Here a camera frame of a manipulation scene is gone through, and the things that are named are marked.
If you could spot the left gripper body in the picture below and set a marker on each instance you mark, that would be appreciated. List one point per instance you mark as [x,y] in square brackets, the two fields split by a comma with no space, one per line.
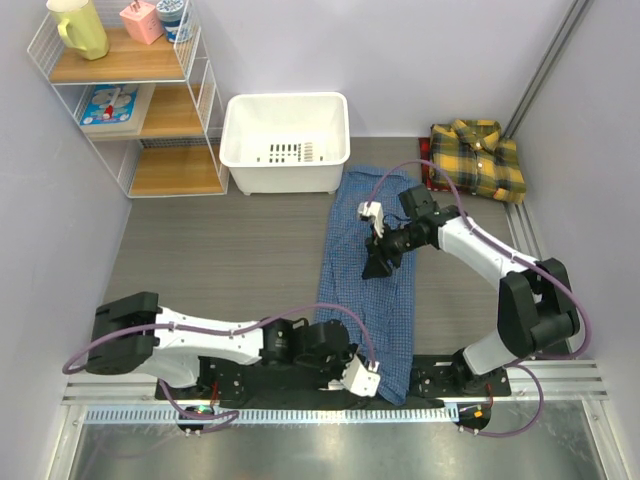
[334,363]

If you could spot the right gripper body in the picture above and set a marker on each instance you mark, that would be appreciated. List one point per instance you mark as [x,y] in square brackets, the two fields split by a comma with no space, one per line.
[391,243]

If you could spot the blue checked long sleeve shirt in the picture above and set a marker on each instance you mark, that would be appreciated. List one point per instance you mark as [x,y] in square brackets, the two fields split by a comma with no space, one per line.
[386,306]

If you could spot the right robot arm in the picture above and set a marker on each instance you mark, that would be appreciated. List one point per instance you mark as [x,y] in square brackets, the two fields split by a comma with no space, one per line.
[534,308]

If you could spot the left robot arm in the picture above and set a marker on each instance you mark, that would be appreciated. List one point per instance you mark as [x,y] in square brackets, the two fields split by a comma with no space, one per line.
[144,337]

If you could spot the yellow plaid folded shirt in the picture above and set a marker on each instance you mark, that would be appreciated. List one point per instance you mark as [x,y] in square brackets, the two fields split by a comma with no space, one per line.
[477,158]

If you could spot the white plastic basket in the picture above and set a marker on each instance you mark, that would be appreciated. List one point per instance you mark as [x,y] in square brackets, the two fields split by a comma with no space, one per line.
[286,142]

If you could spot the blue white picture book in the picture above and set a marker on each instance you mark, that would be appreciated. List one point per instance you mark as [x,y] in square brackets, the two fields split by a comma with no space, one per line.
[111,109]

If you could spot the blue white round tin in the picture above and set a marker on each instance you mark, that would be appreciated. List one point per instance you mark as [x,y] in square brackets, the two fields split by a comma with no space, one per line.
[174,19]

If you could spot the pink box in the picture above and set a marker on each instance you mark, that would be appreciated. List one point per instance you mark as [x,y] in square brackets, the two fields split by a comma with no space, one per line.
[141,22]

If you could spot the yellow plastic pitcher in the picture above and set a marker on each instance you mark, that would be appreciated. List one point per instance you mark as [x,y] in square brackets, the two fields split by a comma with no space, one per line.
[82,27]

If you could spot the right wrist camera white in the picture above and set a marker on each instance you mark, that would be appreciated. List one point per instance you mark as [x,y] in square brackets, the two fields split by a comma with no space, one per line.
[372,212]

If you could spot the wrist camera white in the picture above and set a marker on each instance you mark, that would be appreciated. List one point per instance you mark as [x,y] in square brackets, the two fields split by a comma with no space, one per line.
[372,212]
[361,378]

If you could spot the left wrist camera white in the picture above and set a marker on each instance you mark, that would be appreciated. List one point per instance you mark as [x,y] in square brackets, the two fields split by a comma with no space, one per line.
[361,378]

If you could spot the white slotted cable duct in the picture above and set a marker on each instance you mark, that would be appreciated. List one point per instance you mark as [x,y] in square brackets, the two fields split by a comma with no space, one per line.
[165,414]

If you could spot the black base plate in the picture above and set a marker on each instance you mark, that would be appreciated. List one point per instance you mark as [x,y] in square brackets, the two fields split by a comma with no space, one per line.
[432,380]

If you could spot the aluminium frame rail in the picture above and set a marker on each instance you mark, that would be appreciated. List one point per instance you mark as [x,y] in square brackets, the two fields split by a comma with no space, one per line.
[560,380]

